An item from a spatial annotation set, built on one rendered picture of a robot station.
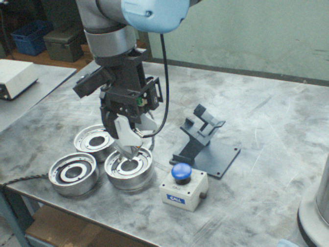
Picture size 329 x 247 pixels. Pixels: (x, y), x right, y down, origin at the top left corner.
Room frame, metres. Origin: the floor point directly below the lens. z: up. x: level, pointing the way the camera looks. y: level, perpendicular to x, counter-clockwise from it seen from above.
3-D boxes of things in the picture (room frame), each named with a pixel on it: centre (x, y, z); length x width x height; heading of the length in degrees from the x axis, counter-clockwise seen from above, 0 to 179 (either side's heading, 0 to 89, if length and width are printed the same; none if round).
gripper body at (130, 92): (0.62, 0.05, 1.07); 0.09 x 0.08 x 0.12; 50
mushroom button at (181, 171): (0.59, -0.01, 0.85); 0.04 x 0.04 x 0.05
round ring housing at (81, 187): (0.70, 0.22, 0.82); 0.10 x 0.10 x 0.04
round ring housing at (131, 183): (0.69, 0.09, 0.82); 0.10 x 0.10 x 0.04
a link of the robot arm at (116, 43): (0.62, 0.06, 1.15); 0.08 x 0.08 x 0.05
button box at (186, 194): (0.59, -0.02, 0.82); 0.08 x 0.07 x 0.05; 53
